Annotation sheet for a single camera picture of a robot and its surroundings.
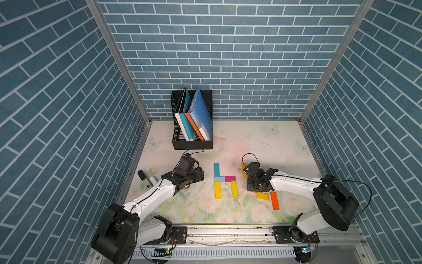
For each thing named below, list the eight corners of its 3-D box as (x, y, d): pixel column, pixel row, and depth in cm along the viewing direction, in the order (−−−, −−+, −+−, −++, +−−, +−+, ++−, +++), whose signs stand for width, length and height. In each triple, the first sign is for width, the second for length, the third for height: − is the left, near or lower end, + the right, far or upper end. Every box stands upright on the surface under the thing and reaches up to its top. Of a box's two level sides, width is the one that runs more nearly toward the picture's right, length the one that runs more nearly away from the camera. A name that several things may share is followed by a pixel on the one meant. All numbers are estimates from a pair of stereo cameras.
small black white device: (148, 190, 89) (145, 186, 85) (139, 176, 95) (136, 172, 90) (152, 187, 91) (149, 182, 86) (143, 173, 96) (140, 169, 91)
